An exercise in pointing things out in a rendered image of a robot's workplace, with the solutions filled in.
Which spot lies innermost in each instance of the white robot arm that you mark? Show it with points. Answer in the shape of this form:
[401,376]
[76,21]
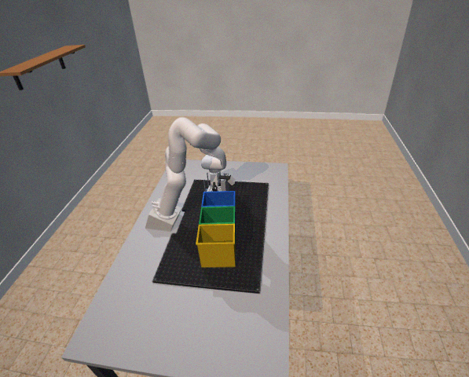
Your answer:
[184,129]

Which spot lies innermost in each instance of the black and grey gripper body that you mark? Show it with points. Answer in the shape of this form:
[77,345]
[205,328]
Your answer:
[214,178]

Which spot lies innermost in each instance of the blue bin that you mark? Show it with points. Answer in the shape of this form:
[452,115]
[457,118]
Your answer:
[218,199]

